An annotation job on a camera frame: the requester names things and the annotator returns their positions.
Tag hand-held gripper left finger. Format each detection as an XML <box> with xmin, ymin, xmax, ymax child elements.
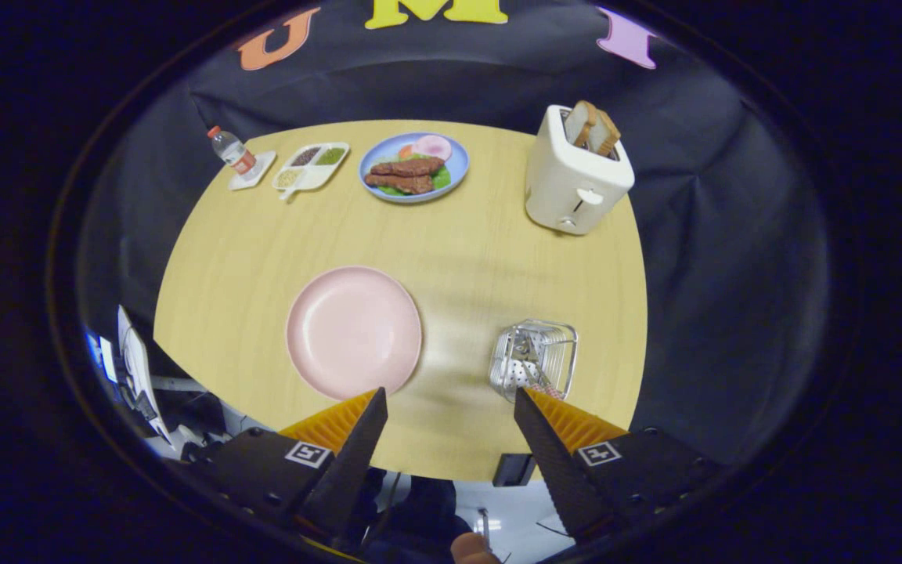
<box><xmin>200</xmin><ymin>387</ymin><xmax>389</xmax><ymax>541</ymax></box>

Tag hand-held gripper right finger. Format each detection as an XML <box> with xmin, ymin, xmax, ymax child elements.
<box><xmin>514</xmin><ymin>387</ymin><xmax>726</xmax><ymax>545</ymax></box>

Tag fork with checkered handle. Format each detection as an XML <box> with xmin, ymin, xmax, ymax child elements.
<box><xmin>515</xmin><ymin>337</ymin><xmax>565</xmax><ymax>396</ymax></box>

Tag small black box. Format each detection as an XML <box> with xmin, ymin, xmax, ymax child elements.
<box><xmin>492</xmin><ymin>453</ymin><xmax>536</xmax><ymax>487</ymax></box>

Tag pink round plate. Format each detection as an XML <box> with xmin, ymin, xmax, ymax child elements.
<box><xmin>286</xmin><ymin>266</ymin><xmax>424</xmax><ymax>402</ymax></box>

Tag white paper sheets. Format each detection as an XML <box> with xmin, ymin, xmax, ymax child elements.
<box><xmin>117</xmin><ymin>305</ymin><xmax>174</xmax><ymax>443</ymax></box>

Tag cream toaster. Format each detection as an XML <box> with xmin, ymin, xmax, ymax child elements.
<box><xmin>525</xmin><ymin>104</ymin><xmax>636</xmax><ymax>236</ymax></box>

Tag brown meat slice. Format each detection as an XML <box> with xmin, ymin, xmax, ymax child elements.
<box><xmin>370</xmin><ymin>157</ymin><xmax>446</xmax><ymax>178</ymax></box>
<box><xmin>365</xmin><ymin>172</ymin><xmax>436</xmax><ymax>195</ymax></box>

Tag white divided condiment dish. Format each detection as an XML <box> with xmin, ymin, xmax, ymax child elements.
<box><xmin>272</xmin><ymin>142</ymin><xmax>351</xmax><ymax>201</ymax></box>

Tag white square coaster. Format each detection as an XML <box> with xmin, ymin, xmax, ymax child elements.
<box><xmin>228</xmin><ymin>150</ymin><xmax>277</xmax><ymax>191</ymax></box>

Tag blue food plate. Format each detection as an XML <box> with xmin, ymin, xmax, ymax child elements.
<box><xmin>359</xmin><ymin>132</ymin><xmax>471</xmax><ymax>204</ymax></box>

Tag toast bread slice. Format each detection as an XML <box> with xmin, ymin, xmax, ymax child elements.
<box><xmin>563</xmin><ymin>100</ymin><xmax>599</xmax><ymax>149</ymax></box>
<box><xmin>588</xmin><ymin>110</ymin><xmax>622</xmax><ymax>157</ymax></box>

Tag clear water bottle red cap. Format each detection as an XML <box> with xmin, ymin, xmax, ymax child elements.
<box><xmin>207</xmin><ymin>125</ymin><xmax>258</xmax><ymax>176</ymax></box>

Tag metal wire cutlery basket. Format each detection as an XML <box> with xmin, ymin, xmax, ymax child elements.
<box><xmin>489</xmin><ymin>319</ymin><xmax>579</xmax><ymax>403</ymax></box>

